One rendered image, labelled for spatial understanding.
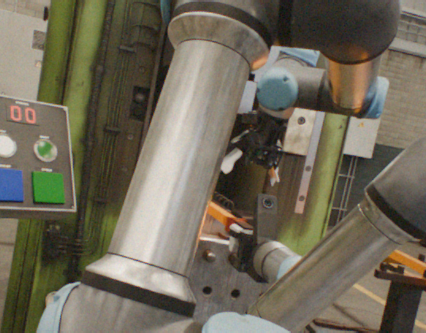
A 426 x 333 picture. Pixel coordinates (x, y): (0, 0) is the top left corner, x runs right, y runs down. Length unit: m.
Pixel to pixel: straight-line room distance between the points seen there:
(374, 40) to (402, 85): 8.58
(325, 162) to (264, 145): 0.67
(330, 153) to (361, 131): 6.85
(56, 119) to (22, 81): 5.28
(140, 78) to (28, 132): 0.42
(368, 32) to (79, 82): 1.05
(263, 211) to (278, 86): 0.27
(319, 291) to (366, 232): 0.11
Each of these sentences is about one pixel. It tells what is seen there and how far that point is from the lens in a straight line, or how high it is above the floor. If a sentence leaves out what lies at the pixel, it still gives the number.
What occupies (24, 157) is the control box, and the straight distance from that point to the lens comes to 1.24.
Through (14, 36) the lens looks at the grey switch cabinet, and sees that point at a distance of 6.62.
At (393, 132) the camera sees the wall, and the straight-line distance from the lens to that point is 9.15.
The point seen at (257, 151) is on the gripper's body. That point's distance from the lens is 1.11.
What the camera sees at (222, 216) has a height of 1.01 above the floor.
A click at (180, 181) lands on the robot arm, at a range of 0.49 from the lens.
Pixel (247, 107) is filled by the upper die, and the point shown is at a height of 1.29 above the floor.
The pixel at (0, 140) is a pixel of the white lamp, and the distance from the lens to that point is 1.23.
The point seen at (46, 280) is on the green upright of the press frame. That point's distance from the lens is 1.61.
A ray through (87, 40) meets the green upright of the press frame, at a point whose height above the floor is 1.39.
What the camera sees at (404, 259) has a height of 0.95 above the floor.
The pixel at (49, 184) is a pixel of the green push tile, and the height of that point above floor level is 1.02.
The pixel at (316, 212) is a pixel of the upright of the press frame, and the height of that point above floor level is 1.00.
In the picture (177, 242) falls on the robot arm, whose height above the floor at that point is 1.11.
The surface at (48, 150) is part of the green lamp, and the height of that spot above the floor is 1.09.
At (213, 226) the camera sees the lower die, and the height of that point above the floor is 0.94.
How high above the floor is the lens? 1.22
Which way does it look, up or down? 7 degrees down
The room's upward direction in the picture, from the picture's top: 11 degrees clockwise
